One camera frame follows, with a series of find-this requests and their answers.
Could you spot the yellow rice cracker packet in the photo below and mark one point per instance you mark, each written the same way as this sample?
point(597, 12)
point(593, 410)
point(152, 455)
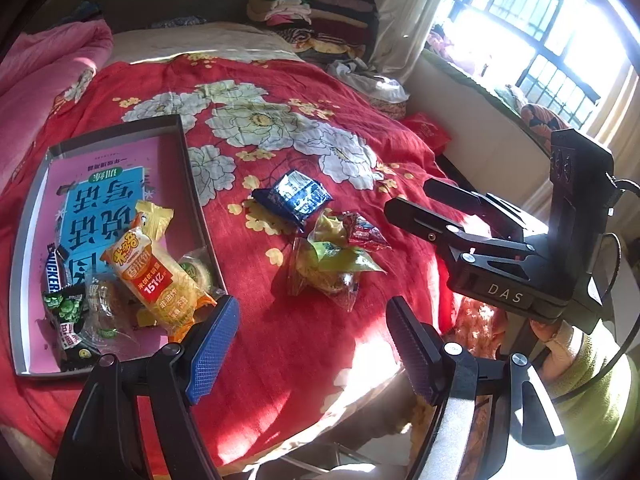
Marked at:
point(155, 278)

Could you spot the green pea snack packet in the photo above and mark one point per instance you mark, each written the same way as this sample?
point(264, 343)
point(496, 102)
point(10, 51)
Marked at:
point(66, 311)

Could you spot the white crumpled cloth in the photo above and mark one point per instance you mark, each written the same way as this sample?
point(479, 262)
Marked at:
point(357, 75)

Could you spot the clear bag nut cookie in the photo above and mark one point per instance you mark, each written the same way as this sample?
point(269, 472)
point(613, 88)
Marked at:
point(107, 324)

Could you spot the Snickers bar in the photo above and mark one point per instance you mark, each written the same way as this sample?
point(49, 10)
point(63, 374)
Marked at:
point(55, 274)

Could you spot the pile of folded clothes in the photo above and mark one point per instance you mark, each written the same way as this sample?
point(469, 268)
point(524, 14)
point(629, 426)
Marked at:
point(320, 31)

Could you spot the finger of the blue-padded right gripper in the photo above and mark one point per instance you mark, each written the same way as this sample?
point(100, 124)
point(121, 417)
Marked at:
point(505, 220)

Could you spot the blue snack packet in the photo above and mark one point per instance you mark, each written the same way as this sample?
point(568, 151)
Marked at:
point(294, 198)

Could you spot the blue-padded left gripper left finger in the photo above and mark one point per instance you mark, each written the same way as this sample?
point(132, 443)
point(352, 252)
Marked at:
point(103, 438)

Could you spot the window with bars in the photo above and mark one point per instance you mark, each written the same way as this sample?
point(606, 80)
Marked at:
point(564, 55)

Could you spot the cream curtain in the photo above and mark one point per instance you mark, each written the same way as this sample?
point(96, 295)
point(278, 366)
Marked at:
point(403, 26)

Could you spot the green label pastry packet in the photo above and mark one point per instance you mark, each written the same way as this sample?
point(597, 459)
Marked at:
point(323, 260)

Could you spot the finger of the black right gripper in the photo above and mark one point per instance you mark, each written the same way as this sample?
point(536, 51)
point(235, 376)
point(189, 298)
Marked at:
point(450, 229)

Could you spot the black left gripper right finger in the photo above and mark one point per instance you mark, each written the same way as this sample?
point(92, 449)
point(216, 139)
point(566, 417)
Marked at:
point(522, 436)

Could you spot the red candy packet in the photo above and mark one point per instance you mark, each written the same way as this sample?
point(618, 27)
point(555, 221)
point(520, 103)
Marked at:
point(362, 233)

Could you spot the right hand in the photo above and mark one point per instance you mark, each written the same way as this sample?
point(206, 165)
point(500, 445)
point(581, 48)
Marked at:
point(563, 342)

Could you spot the red plastic bag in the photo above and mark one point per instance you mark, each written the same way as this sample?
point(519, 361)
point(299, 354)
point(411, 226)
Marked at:
point(433, 135)

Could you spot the pink quilt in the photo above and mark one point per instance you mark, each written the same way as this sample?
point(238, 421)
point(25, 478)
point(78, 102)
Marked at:
point(38, 68)

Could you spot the grey tray with pink book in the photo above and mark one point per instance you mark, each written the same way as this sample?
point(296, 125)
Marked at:
point(82, 198)

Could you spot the orange patterned cushion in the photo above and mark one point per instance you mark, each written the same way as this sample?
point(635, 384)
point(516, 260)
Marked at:
point(541, 123)

